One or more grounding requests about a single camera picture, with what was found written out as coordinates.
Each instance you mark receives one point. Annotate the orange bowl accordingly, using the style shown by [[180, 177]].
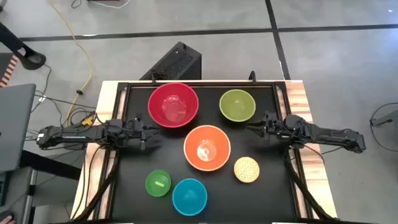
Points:
[[192, 146]]

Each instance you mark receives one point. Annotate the person's hand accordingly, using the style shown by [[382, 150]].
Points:
[[7, 221]]

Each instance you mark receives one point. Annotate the small perforated strainer bowl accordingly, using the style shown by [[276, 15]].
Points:
[[247, 169]]

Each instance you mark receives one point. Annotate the blue bowl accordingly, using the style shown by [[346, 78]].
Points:
[[189, 197]]

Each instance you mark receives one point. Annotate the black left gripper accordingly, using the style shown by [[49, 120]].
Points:
[[135, 133]]

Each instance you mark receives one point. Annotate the large red bowl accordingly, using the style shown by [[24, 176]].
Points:
[[155, 105]]

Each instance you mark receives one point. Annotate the black computer tower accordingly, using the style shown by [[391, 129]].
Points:
[[177, 62]]

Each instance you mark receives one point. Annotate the grey laptop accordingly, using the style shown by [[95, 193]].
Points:
[[15, 124]]

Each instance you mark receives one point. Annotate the black stand foot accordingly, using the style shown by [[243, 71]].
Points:
[[29, 59]]

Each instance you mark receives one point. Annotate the black computer mouse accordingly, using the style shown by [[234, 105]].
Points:
[[5, 214]]

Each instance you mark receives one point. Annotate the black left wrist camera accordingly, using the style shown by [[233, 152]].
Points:
[[139, 120]]

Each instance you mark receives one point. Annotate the grey stand leg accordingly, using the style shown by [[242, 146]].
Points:
[[385, 119]]

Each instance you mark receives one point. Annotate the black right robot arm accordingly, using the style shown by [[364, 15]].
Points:
[[323, 134]]

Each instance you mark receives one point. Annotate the small bright green bowl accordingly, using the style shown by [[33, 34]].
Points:
[[158, 183]]

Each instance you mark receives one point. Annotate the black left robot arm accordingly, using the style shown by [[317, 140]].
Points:
[[77, 134]]

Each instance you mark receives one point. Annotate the black table mat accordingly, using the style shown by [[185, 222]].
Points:
[[217, 193]]

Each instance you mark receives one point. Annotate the olive green bowl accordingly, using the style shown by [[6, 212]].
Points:
[[237, 105]]

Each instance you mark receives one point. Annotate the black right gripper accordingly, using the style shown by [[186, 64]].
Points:
[[274, 126]]

